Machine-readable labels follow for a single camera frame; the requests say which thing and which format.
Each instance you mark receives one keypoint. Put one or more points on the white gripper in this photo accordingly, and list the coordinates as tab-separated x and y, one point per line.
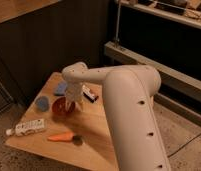
74	93

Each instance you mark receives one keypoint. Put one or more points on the red ceramic bowl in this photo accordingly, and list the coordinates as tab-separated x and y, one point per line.
60	107

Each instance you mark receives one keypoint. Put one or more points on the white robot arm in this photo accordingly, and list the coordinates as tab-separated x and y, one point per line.
127	93

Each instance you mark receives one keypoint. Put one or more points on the white red black packet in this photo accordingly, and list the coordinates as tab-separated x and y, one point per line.
89	94

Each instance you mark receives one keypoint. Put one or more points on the blue sponge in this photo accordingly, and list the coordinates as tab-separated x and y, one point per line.
60	89

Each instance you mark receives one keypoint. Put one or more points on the orange toy carrot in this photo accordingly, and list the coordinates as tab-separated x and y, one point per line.
66	137

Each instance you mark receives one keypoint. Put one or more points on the white toothpaste tube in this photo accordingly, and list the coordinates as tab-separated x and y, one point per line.
27	128

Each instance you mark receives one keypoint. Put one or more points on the dark wooden cabinet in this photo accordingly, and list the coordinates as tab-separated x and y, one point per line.
36	44

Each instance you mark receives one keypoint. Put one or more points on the metal shelf rack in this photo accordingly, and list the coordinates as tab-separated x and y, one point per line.
138	37

